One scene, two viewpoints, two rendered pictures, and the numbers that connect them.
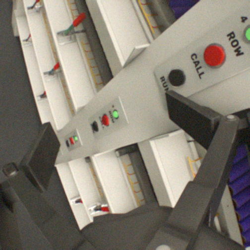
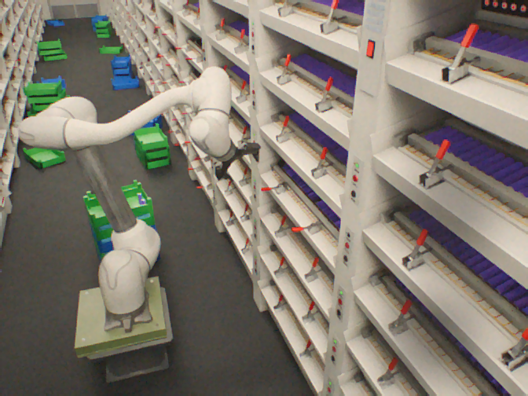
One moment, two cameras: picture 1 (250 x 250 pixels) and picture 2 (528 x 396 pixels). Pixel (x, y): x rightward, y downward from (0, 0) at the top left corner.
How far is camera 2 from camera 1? 1.62 m
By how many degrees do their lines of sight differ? 49
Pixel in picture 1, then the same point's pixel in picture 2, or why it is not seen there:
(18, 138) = (230, 294)
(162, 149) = (264, 175)
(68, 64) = (246, 192)
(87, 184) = (273, 263)
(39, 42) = (235, 207)
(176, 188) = (269, 181)
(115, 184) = (272, 224)
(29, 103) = (238, 272)
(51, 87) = (246, 224)
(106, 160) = (267, 216)
